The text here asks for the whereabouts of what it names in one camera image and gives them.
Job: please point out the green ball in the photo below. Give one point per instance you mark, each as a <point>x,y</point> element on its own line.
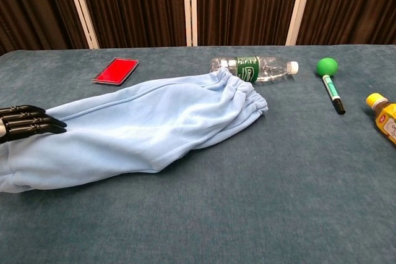
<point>327,66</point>

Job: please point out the teal table cover cloth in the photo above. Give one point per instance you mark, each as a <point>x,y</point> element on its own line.
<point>247,199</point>

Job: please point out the red flat plastic box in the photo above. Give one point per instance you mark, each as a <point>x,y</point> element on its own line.
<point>116,70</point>

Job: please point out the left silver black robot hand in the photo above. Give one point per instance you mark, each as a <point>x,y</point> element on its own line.
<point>28,121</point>

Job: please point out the dark pleated screen panel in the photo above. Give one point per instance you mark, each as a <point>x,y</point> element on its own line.
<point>352,4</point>
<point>247,4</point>
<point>133,4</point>
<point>34,7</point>

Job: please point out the yellow label tea bottle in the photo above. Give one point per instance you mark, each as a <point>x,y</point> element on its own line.
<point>385,118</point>

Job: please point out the light blue pants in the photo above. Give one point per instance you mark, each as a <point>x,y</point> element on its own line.
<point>139,134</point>

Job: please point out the clear water bottle green label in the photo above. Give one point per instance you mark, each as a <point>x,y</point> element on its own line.
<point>263,67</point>

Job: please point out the green marker pen black cap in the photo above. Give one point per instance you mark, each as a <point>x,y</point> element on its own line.
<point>332,92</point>

